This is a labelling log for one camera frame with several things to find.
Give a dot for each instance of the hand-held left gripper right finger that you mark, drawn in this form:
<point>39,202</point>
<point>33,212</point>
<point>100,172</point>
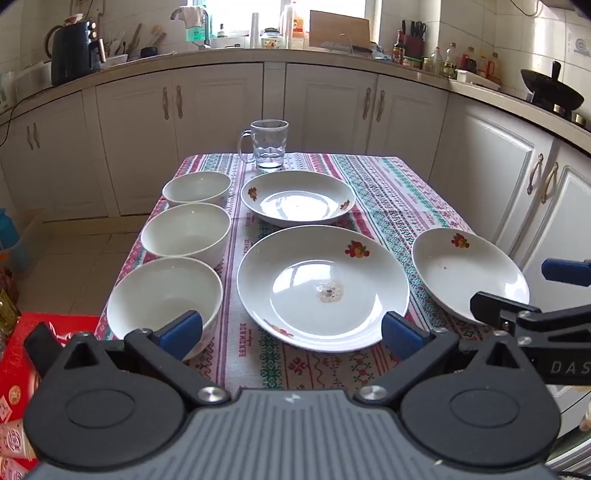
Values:
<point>401,334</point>

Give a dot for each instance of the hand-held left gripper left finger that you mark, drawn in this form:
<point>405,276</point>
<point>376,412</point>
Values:
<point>178,334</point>

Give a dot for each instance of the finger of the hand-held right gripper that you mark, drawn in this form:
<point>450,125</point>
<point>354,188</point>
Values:
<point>496,307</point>
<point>565,270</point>

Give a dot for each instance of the large white bowl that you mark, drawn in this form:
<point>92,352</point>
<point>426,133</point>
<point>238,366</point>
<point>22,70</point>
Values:
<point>157,295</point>

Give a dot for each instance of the medium white bowl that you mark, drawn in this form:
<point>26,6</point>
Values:
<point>184,230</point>

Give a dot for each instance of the large stained white floral plate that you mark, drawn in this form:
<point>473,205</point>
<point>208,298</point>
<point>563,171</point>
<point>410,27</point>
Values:
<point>300,277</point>

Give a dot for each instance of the small white bowl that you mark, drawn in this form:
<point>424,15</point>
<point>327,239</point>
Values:
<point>196,187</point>

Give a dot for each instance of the patterned tablecloth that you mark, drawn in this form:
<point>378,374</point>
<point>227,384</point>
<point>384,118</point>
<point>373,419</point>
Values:
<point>392,194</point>

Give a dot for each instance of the red cardboard box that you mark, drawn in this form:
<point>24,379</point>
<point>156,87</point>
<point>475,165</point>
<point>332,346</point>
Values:
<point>16,383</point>

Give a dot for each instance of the black wok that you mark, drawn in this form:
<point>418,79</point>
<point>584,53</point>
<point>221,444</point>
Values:
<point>549,87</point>

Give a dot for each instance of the cream printed packet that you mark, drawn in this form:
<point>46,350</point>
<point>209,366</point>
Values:
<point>14,438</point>

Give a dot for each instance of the blue plastic jug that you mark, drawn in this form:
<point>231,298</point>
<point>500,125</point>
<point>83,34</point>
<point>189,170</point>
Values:
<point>8,230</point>

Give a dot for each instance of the white rectangular tray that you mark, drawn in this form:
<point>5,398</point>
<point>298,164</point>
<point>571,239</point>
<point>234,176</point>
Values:
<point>478,79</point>

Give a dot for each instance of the clear glass mug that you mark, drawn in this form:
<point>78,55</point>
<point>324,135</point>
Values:
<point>270,143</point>

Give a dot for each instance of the orange oil bottle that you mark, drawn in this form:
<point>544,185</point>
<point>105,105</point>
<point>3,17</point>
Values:
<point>495,65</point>

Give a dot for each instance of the slim condiment bottle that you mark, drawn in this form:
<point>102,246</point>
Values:
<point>483,65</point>

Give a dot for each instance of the red label sauce bottle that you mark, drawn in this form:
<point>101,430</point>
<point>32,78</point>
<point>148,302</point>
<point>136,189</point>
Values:
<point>468,62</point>

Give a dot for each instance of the tall yellow oil bottle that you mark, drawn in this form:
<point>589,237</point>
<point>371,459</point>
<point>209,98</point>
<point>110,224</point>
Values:
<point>450,62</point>

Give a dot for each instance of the white kitchen cabinets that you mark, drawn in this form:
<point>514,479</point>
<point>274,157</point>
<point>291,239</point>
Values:
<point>323,106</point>

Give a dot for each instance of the small clear condiment bottle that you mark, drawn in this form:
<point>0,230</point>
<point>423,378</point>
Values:
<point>438,62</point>

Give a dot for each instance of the knife block with knives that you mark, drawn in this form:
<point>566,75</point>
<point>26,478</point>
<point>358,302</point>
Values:
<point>413,46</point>

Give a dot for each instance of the dark soy sauce bottle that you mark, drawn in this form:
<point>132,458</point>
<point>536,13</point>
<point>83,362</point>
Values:
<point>399,50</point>

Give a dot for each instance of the white utensil tray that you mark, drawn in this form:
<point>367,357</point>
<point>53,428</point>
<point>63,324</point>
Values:
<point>115,61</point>

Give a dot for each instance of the small black pot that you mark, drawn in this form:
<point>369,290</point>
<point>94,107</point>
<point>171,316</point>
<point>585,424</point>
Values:
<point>150,52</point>

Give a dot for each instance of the metal kitchen faucet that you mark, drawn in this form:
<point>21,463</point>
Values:
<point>206,39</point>

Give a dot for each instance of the beige kitchen countertop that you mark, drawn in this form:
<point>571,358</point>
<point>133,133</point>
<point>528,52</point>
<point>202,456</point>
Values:
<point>295,55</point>

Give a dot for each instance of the green dish soap bottle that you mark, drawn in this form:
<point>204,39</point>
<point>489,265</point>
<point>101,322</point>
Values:
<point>196,33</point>

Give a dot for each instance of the floral glass jar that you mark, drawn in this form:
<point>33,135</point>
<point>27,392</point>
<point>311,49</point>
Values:
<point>271,40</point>

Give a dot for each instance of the wooden cutting board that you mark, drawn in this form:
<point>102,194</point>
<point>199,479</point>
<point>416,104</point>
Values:
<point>337,25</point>

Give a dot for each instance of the white dish cloth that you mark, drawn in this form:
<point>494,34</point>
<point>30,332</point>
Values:
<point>194,16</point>

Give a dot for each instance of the orange carton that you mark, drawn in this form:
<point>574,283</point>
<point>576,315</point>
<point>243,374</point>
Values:
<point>300,26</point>

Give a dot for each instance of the tall white bottle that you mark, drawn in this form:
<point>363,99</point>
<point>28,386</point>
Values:
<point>291,27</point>

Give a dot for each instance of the kitchen window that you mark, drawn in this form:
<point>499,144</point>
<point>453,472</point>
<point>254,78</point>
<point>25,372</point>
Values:
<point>240,11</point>

